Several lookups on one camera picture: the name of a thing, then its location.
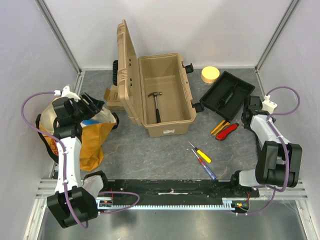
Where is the grey slotted cable duct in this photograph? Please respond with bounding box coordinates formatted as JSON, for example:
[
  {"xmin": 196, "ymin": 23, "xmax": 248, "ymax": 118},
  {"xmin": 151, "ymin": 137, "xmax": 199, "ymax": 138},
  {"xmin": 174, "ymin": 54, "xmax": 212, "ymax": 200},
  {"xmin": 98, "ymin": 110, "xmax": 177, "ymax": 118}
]
[{"xmin": 95, "ymin": 197, "xmax": 235, "ymax": 211}]

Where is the yellow canvas tote bag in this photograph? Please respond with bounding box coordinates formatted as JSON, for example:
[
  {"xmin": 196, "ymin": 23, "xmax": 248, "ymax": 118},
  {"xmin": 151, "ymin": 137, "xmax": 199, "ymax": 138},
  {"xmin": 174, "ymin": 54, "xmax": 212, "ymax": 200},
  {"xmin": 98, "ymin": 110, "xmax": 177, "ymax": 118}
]
[{"xmin": 35, "ymin": 97, "xmax": 120, "ymax": 172}]

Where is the yellow utility knife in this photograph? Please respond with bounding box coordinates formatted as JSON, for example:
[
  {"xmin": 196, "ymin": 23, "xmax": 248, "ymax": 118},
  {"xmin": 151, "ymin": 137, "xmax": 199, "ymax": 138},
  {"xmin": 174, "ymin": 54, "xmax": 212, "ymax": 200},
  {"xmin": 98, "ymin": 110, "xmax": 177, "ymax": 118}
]
[{"xmin": 210, "ymin": 119, "xmax": 231, "ymax": 137}]

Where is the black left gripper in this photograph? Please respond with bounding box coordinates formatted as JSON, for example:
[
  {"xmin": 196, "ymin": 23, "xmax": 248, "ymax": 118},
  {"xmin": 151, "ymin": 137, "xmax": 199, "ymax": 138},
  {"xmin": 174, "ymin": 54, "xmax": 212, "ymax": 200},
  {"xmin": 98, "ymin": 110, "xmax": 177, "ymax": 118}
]
[{"xmin": 70, "ymin": 92, "xmax": 104, "ymax": 123}]

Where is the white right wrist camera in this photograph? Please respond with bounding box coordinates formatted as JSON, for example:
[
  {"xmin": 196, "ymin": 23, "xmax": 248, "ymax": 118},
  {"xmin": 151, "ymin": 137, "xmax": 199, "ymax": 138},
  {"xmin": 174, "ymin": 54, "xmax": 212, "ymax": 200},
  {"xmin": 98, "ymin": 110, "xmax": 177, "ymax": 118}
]
[{"xmin": 261, "ymin": 95, "xmax": 278, "ymax": 114}]

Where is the red utility knife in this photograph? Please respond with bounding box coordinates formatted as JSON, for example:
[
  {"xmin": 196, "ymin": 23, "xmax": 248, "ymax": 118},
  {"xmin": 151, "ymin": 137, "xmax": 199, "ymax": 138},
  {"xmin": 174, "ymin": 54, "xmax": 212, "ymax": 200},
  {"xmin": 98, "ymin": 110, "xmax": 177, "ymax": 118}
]
[{"xmin": 215, "ymin": 123, "xmax": 239, "ymax": 141}]

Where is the blue red handle screwdriver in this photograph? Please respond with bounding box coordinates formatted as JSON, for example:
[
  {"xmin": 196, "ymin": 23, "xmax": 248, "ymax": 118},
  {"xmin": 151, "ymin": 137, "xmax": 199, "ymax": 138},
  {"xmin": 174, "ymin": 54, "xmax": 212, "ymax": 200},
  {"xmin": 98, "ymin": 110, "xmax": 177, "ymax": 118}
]
[{"xmin": 192, "ymin": 149, "xmax": 217, "ymax": 180}]

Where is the black rubber mallet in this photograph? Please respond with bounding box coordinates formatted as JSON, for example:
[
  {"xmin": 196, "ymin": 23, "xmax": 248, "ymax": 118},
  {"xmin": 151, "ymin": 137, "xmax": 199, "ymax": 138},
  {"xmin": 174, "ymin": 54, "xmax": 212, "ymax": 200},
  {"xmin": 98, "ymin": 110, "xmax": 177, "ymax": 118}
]
[{"xmin": 255, "ymin": 135, "xmax": 262, "ymax": 159}]

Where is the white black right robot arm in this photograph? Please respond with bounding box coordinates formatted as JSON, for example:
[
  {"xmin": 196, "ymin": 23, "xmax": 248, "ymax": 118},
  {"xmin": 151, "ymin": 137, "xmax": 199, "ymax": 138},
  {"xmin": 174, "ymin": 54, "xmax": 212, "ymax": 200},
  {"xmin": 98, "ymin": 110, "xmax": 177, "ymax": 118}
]
[{"xmin": 229, "ymin": 95, "xmax": 303, "ymax": 197}]

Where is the black toolbox tray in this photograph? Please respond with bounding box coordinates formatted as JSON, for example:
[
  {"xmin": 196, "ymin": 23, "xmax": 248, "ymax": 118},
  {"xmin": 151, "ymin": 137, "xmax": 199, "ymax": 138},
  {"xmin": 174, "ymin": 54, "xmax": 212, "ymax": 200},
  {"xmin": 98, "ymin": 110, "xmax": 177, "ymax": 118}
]
[{"xmin": 199, "ymin": 71, "xmax": 255, "ymax": 120}]

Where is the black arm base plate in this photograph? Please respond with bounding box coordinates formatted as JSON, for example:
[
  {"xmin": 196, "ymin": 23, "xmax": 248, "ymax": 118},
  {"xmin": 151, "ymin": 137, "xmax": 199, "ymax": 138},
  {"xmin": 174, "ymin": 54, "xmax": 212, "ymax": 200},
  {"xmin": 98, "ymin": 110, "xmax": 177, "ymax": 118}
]
[{"xmin": 101, "ymin": 179, "xmax": 260, "ymax": 199}]

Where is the yellow handle screwdriver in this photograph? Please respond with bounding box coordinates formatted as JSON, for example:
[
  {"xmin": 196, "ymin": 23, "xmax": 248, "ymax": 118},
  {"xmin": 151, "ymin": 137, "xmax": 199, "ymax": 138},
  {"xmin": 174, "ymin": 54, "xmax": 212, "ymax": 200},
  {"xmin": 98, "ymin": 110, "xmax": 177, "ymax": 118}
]
[{"xmin": 188, "ymin": 141, "xmax": 212, "ymax": 163}]

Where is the brown cardboard box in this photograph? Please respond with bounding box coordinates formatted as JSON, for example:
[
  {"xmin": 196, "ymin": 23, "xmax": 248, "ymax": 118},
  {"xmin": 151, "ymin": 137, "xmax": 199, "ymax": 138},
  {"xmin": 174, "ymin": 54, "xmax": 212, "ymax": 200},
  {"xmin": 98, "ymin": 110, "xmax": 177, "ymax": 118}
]
[{"xmin": 104, "ymin": 85, "xmax": 125, "ymax": 111}]

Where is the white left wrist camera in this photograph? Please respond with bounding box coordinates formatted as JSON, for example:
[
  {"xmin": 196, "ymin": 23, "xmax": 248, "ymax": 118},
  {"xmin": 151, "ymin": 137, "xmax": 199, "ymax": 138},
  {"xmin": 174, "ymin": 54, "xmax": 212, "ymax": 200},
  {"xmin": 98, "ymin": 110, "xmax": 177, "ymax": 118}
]
[{"xmin": 54, "ymin": 85, "xmax": 81, "ymax": 102}]

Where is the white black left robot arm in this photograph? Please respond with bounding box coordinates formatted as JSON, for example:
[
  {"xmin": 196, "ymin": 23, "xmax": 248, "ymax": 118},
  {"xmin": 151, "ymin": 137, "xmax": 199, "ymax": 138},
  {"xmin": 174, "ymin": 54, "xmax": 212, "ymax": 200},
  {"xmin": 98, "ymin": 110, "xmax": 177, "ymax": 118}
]
[{"xmin": 46, "ymin": 92, "xmax": 110, "ymax": 229}]

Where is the steel claw hammer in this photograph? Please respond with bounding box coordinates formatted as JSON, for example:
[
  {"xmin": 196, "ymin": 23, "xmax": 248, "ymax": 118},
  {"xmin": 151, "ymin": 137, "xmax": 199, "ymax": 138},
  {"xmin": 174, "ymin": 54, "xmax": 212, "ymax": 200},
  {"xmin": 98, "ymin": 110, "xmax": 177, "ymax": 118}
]
[{"xmin": 147, "ymin": 91, "xmax": 162, "ymax": 123}]

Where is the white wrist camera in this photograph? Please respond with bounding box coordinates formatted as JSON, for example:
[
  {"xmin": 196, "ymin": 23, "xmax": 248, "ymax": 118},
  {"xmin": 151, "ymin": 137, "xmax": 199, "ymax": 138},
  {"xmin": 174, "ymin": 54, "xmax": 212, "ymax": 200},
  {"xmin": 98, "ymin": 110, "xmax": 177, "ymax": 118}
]
[
  {"xmin": 54, "ymin": 85, "xmax": 81, "ymax": 102},
  {"xmin": 261, "ymin": 95, "xmax": 278, "ymax": 114}
]

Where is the tan plastic toolbox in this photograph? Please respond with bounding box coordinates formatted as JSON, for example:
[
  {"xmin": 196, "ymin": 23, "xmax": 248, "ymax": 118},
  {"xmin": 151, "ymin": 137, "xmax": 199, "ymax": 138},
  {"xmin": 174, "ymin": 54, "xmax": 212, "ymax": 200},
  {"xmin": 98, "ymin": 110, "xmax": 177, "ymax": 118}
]
[{"xmin": 112, "ymin": 20, "xmax": 204, "ymax": 138}]

